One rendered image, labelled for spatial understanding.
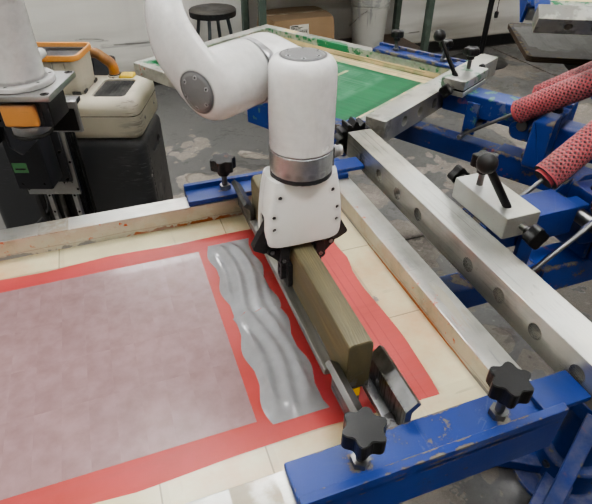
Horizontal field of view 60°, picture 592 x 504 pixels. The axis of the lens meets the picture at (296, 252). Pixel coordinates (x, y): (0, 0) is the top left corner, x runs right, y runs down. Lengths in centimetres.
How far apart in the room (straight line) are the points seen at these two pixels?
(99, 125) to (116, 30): 279
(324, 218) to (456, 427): 28
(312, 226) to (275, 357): 17
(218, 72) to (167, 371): 36
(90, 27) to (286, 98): 391
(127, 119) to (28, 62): 61
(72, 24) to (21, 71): 336
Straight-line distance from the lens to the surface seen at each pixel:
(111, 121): 166
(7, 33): 106
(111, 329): 75
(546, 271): 96
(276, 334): 70
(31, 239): 92
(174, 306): 76
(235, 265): 81
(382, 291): 78
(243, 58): 58
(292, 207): 62
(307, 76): 54
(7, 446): 68
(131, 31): 444
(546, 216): 87
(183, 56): 57
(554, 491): 157
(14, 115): 109
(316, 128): 56
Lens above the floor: 147
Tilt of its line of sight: 37 degrees down
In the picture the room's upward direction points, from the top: straight up
